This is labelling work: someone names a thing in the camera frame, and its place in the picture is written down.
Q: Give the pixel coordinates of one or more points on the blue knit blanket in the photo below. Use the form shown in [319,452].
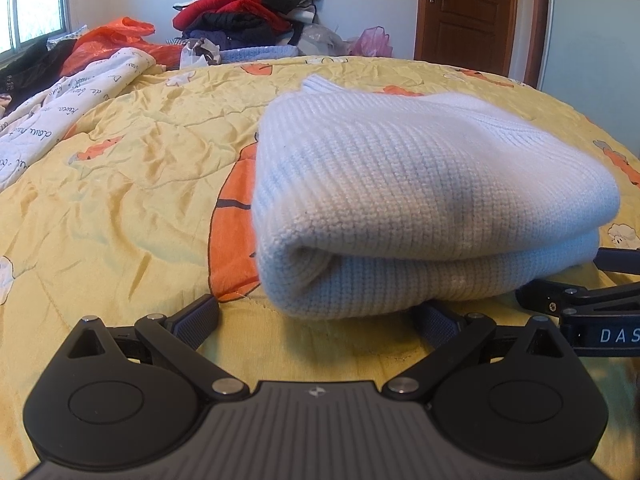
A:
[255,53]

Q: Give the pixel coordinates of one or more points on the pile of clothes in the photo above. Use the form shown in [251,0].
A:
[235,5]

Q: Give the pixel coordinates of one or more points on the pink plastic bag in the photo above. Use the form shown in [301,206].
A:
[372,42]

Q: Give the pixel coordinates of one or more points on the yellow printed bedspread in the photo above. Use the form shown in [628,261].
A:
[125,185]

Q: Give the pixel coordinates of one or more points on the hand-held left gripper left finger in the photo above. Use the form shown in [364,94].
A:
[197,317]

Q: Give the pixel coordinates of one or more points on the white plastic bag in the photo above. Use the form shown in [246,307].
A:
[197,52]

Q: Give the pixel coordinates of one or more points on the window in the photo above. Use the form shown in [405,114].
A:
[40,0]

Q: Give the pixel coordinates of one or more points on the orange plastic bag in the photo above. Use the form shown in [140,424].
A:
[110,40]

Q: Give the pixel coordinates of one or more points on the white wardrobe with flower stickers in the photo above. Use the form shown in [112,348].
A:
[590,50]

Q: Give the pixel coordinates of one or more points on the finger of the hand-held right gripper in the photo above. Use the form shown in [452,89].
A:
[575,300]
[620,262]

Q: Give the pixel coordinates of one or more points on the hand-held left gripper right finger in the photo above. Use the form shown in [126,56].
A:
[440,322]

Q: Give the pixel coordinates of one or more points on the brown wooden door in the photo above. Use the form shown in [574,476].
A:
[470,15]

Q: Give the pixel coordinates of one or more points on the clear plastic bag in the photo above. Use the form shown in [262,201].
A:
[320,40]

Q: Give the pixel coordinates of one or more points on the black clothes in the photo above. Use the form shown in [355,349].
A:
[30,67]

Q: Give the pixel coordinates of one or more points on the white printed quilt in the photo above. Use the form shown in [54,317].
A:
[75,95]

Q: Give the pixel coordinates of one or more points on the white knit sweater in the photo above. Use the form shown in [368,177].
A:
[400,185]

